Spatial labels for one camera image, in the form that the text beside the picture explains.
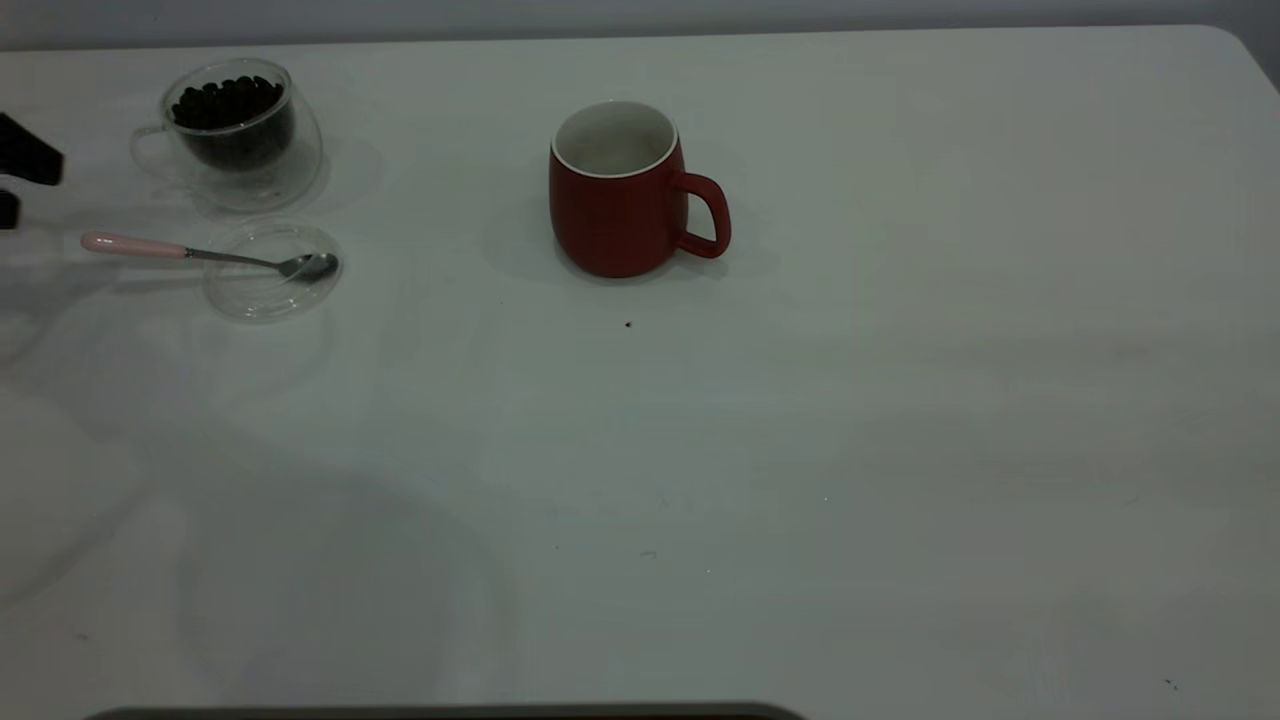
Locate clear glass saucer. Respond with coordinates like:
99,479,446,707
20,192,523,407
204,220,344,323

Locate red ceramic mug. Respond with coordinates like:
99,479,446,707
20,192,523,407
548,100,732,280

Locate pink handled metal spoon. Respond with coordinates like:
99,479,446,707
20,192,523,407
80,231,340,284

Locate clear double-wall glass cup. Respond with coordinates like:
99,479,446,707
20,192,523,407
130,57,326,213

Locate dark coffee beans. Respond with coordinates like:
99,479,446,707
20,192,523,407
172,75,297,171

